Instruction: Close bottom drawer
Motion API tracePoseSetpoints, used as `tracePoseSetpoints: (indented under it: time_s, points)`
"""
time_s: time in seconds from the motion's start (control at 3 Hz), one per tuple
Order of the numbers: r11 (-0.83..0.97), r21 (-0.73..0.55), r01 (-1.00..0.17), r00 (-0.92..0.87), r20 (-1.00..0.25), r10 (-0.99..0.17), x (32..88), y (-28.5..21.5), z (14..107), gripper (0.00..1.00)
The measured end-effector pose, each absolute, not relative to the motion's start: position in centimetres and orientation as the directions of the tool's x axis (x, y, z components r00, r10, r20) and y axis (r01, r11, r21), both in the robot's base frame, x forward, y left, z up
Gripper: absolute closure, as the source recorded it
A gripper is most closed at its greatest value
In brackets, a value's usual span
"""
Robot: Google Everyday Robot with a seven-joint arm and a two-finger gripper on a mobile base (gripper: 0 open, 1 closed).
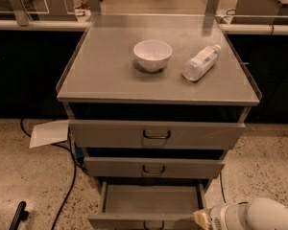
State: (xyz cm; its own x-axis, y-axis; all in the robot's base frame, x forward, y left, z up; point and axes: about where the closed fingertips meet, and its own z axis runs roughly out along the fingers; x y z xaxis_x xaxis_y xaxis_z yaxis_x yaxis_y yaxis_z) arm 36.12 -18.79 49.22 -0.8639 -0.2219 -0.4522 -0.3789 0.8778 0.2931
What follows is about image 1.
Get grey drawer cabinet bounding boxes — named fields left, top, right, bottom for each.
left=58, top=15, right=260, bottom=187

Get grey top drawer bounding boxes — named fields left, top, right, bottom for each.
left=69, top=120, right=245, bottom=150

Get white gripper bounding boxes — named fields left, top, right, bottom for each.
left=193, top=202, right=248, bottom=230

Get grey drawer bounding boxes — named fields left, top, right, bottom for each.
left=69, top=120, right=245, bottom=150
left=84, top=157, right=224, bottom=179
left=88, top=182, right=206, bottom=230

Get white paper sheet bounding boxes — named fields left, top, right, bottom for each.
left=30, top=120, right=69, bottom=149

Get black floor cable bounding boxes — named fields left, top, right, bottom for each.
left=19, top=118, right=87, bottom=230
left=219, top=172, right=228, bottom=204

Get clear plastic water bottle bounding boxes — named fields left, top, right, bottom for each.
left=182, top=44, right=221, bottom=81

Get black floor cable left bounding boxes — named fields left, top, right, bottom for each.
left=19, top=118, right=87, bottom=230

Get grey middle drawer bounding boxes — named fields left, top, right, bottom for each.
left=84, top=157, right=224, bottom=179

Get grey bottom drawer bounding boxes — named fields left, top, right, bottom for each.
left=88, top=182, right=206, bottom=230

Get black floor cable right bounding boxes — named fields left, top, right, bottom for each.
left=219, top=172, right=228, bottom=204

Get white ceramic bowl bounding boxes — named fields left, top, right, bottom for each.
left=133, top=40, right=173, bottom=73

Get black handle bar object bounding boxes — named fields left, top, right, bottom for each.
left=9, top=201, right=29, bottom=230

